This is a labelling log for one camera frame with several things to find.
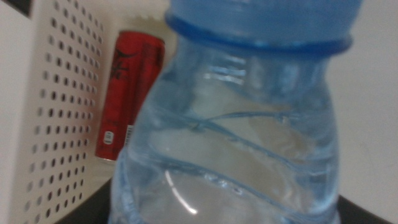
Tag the red soda can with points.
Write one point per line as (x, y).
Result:
(124, 93)

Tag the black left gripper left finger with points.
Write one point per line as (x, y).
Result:
(90, 208)

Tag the white perforated plastic basket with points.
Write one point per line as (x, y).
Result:
(62, 93)

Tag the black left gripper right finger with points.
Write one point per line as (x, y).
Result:
(357, 213)

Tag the clear water bottle blue cap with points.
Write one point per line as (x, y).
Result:
(236, 140)

